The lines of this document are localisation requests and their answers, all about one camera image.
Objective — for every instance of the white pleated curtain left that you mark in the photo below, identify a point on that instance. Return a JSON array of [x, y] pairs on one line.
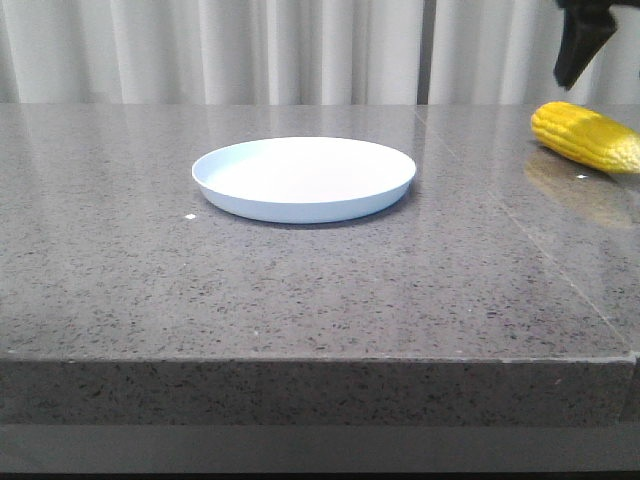
[[211, 52]]

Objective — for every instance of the white pleated curtain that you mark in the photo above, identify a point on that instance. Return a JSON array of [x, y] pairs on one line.
[[504, 52], [211, 52]]

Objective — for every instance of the yellow corn cob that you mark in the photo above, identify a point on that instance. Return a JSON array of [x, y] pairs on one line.
[[587, 137]]

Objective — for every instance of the light blue round plate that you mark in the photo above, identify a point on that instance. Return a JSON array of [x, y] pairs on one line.
[[304, 180]]

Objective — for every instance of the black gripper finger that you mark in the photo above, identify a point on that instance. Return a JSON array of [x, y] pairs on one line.
[[587, 26]]

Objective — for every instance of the white pleated curtain right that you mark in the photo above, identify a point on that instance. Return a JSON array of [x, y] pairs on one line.
[[504, 52]]

